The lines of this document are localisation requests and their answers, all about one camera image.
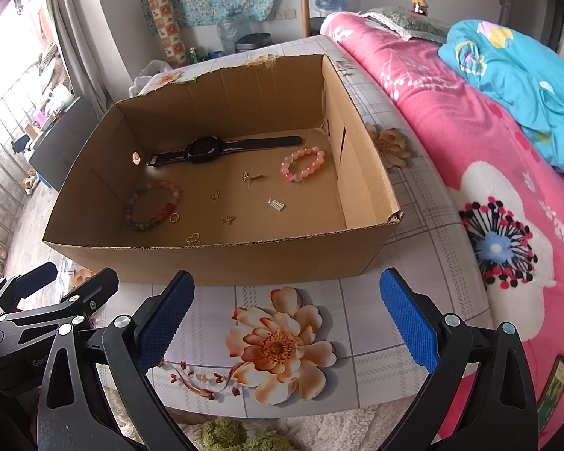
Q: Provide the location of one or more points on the pink floral blanket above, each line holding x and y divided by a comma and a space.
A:
427, 103

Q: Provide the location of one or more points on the blue printed quilt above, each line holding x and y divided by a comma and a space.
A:
521, 80

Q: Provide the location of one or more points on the metal balcony railing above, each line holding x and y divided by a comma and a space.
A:
4, 174

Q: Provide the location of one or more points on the silver abacus charm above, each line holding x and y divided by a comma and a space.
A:
278, 205

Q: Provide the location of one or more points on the dark grey panel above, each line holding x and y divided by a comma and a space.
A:
66, 145

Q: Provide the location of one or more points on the small brown figurine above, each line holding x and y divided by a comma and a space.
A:
419, 5

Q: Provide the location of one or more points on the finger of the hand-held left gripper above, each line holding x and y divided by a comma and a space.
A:
35, 275
98, 286

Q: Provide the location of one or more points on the brown cardboard box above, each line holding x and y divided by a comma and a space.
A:
263, 258

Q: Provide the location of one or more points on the green can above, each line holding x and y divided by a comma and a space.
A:
193, 55

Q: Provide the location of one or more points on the white wall socket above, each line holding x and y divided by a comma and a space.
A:
285, 14

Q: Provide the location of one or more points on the gold leaf charm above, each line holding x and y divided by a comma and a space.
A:
228, 219

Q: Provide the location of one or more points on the gold butterfly charm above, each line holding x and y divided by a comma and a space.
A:
190, 240

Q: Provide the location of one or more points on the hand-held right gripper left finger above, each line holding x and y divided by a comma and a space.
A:
167, 324

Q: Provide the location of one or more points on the grey bin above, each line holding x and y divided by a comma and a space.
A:
256, 43

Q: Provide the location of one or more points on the white plastic bag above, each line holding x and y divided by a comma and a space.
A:
145, 80

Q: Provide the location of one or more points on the green plush decoration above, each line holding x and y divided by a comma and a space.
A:
225, 434

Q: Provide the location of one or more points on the pink and black wristwatch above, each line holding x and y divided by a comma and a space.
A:
202, 150

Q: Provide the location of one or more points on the green floral pillow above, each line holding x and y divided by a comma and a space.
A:
404, 23

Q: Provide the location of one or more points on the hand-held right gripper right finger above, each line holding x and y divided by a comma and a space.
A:
409, 324

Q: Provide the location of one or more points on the grey curtain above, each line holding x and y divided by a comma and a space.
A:
75, 33

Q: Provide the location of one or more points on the gold key charm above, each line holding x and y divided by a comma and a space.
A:
251, 177

